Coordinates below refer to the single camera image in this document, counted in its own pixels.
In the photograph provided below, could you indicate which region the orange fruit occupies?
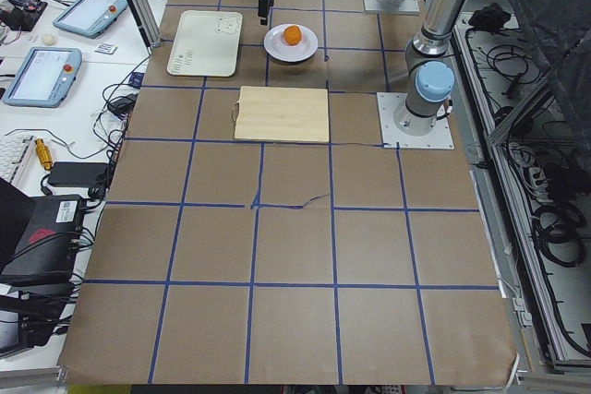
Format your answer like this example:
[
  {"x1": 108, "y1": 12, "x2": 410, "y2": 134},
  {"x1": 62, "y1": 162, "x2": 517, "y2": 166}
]
[{"x1": 283, "y1": 25, "x2": 303, "y2": 46}]

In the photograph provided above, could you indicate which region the cream bear tray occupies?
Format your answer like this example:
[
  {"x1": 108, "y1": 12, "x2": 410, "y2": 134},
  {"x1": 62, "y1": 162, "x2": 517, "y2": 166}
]
[{"x1": 166, "y1": 10, "x2": 243, "y2": 78}]

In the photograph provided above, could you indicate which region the white round plate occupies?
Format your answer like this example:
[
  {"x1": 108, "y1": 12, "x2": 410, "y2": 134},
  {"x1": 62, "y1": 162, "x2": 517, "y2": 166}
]
[{"x1": 264, "y1": 24, "x2": 319, "y2": 63}]

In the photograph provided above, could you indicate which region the bamboo cutting board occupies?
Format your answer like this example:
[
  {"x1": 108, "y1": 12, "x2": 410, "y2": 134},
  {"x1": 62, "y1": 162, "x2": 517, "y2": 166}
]
[{"x1": 235, "y1": 86, "x2": 330, "y2": 143}]

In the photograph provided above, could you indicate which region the small white label box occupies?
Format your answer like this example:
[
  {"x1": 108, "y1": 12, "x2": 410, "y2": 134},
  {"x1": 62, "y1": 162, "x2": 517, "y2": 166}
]
[{"x1": 95, "y1": 43, "x2": 118, "y2": 55}]

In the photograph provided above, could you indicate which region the far blue teach pendant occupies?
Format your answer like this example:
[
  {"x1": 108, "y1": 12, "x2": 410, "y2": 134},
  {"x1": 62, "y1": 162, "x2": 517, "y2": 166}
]
[{"x1": 53, "y1": 0, "x2": 127, "y2": 39}]

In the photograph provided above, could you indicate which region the blue teach pendant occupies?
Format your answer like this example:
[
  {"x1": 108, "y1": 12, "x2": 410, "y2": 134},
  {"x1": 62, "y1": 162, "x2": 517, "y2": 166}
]
[
  {"x1": 53, "y1": 0, "x2": 127, "y2": 39},
  {"x1": 2, "y1": 47, "x2": 82, "y2": 108}
]

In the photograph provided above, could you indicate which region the near blue teach pendant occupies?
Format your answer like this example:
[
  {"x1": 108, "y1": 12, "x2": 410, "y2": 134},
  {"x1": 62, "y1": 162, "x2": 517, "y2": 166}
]
[{"x1": 2, "y1": 47, "x2": 82, "y2": 108}]

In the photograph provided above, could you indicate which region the black power adapter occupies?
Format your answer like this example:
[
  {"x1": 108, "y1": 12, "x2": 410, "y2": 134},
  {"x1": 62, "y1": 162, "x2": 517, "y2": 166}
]
[{"x1": 47, "y1": 161, "x2": 107, "y2": 188}]

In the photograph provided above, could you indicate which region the gold cylindrical part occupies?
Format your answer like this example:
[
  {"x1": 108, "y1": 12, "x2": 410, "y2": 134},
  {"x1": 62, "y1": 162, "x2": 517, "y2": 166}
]
[{"x1": 35, "y1": 138, "x2": 54, "y2": 171}]

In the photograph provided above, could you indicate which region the white keyboard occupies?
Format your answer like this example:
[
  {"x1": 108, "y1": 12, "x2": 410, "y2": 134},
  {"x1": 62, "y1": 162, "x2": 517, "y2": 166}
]
[{"x1": 0, "y1": 135, "x2": 35, "y2": 186}]

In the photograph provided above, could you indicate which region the black electronics box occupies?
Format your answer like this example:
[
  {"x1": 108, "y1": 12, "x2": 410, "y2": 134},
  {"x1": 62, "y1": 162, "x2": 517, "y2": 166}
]
[{"x1": 1, "y1": 195, "x2": 86, "y2": 287}]

